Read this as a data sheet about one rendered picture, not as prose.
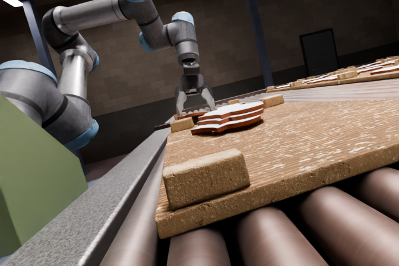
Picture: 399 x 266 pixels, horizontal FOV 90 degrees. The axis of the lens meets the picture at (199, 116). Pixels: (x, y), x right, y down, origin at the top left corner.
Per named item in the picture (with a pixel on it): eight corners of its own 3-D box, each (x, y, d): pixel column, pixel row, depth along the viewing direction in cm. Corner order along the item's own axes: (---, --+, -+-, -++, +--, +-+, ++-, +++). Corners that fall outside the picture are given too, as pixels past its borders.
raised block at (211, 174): (170, 214, 13) (159, 175, 13) (170, 201, 15) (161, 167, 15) (253, 188, 14) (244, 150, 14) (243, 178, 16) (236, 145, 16)
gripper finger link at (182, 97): (180, 122, 68) (189, 97, 69) (180, 120, 62) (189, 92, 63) (171, 119, 68) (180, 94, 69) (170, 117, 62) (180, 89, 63)
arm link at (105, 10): (37, 5, 75) (148, -29, 59) (61, 31, 84) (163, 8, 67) (16, 21, 69) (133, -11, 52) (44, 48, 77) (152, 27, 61)
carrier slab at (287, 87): (290, 89, 128) (288, 83, 128) (266, 92, 169) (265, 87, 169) (341, 76, 129) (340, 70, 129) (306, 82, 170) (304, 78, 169)
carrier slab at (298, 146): (160, 241, 13) (153, 219, 13) (169, 139, 54) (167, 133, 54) (554, 111, 17) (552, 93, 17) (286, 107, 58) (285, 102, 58)
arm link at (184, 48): (198, 40, 65) (173, 42, 64) (200, 53, 64) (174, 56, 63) (196, 50, 72) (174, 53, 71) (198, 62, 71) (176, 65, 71)
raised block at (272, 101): (266, 108, 55) (263, 98, 55) (263, 108, 57) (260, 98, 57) (285, 103, 56) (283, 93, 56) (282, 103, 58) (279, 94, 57)
